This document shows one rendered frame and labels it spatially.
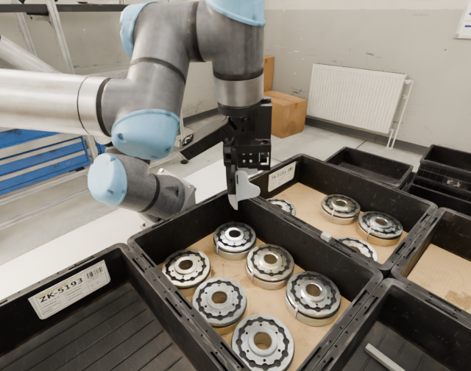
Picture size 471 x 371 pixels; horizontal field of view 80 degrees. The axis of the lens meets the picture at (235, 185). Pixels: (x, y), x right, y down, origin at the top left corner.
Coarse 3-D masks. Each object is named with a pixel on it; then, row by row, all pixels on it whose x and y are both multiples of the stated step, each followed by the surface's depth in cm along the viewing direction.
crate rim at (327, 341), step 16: (224, 192) 71; (192, 208) 66; (272, 208) 66; (160, 224) 61; (288, 224) 61; (128, 240) 57; (320, 240) 57; (352, 256) 53; (160, 272) 50; (176, 288) 47; (368, 288) 47; (352, 304) 44; (208, 336) 40; (336, 336) 40; (224, 352) 38; (320, 352) 38; (240, 368) 36; (304, 368) 38
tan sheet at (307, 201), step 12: (288, 192) 90; (300, 192) 90; (312, 192) 90; (300, 204) 84; (312, 204) 84; (300, 216) 79; (312, 216) 79; (324, 228) 75; (336, 228) 75; (348, 228) 75; (384, 252) 67
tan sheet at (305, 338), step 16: (208, 240) 71; (256, 240) 71; (208, 256) 66; (224, 272) 62; (240, 272) 62; (256, 288) 59; (256, 304) 56; (272, 304) 56; (288, 320) 53; (336, 320) 53; (224, 336) 50; (304, 336) 50; (320, 336) 50; (304, 352) 48
